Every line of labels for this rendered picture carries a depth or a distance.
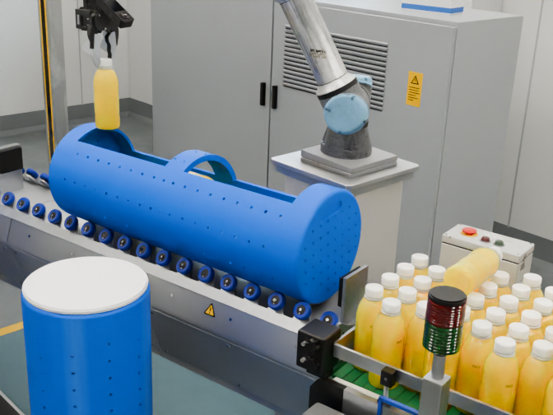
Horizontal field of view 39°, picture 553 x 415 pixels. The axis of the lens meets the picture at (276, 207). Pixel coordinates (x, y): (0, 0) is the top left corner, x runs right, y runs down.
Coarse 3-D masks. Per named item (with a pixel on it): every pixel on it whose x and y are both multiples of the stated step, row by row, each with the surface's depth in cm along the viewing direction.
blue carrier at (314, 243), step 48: (96, 144) 234; (96, 192) 212; (144, 192) 202; (192, 192) 194; (240, 192) 187; (336, 192) 182; (144, 240) 212; (192, 240) 194; (240, 240) 184; (288, 240) 176; (336, 240) 187; (288, 288) 182; (336, 288) 193
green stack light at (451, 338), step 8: (424, 328) 131; (432, 328) 128; (440, 328) 128; (424, 336) 131; (432, 336) 129; (440, 336) 128; (448, 336) 128; (456, 336) 128; (424, 344) 131; (432, 344) 129; (440, 344) 128; (448, 344) 128; (456, 344) 129; (432, 352) 130; (440, 352) 129; (448, 352) 129; (456, 352) 130
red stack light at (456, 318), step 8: (432, 304) 127; (464, 304) 127; (432, 312) 128; (440, 312) 127; (448, 312) 126; (456, 312) 126; (464, 312) 128; (432, 320) 128; (440, 320) 127; (448, 320) 127; (456, 320) 127; (448, 328) 127; (456, 328) 128
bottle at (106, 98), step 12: (96, 72) 216; (108, 72) 215; (96, 84) 215; (108, 84) 215; (96, 96) 217; (108, 96) 216; (96, 108) 218; (108, 108) 217; (96, 120) 220; (108, 120) 219
